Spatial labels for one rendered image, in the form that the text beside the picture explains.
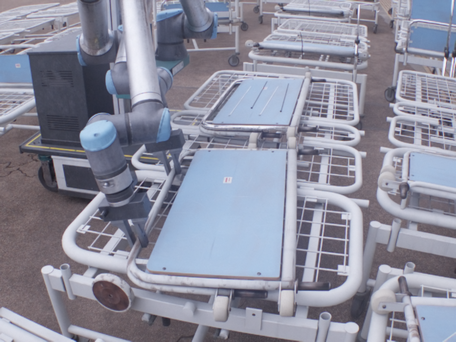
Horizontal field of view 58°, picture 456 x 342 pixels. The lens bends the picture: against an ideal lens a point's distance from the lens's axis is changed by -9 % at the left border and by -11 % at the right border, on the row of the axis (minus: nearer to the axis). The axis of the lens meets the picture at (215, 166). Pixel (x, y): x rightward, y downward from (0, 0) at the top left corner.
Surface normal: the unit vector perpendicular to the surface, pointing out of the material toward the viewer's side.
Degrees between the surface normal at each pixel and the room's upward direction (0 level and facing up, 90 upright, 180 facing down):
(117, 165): 80
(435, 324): 5
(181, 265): 3
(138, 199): 13
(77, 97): 90
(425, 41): 90
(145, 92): 45
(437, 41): 90
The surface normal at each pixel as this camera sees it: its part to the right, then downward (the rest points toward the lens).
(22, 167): -0.02, -0.88
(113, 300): -0.26, 0.45
